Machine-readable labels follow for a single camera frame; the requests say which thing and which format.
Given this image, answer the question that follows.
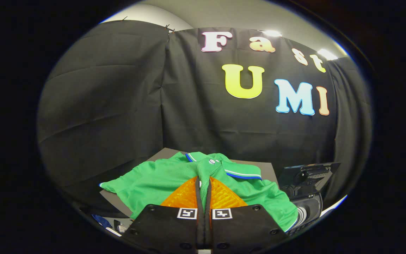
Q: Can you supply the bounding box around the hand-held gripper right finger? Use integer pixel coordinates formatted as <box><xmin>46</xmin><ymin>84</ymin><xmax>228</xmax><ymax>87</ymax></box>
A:
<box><xmin>205</xmin><ymin>176</ymin><xmax>288</xmax><ymax>253</ymax></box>

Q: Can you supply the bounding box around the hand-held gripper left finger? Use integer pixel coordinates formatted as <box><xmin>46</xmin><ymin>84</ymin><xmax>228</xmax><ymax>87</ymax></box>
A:
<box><xmin>122</xmin><ymin>176</ymin><xmax>205</xmax><ymax>253</ymax></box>

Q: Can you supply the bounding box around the green polo shirt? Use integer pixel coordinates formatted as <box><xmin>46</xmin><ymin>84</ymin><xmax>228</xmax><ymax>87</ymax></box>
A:
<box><xmin>99</xmin><ymin>152</ymin><xmax>299</xmax><ymax>232</ymax></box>

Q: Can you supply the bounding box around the grey washing machine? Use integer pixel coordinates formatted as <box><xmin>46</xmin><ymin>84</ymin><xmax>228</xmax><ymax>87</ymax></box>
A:
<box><xmin>287</xmin><ymin>192</ymin><xmax>324</xmax><ymax>236</ymax></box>

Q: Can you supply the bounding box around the grey table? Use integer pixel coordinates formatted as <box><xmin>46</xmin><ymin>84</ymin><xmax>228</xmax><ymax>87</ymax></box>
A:
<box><xmin>99</xmin><ymin>147</ymin><xmax>279</xmax><ymax>219</ymax></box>

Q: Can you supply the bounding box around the black backdrop cloth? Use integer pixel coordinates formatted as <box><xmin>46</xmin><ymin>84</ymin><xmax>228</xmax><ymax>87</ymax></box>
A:
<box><xmin>37</xmin><ymin>20</ymin><xmax>373</xmax><ymax>212</ymax></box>

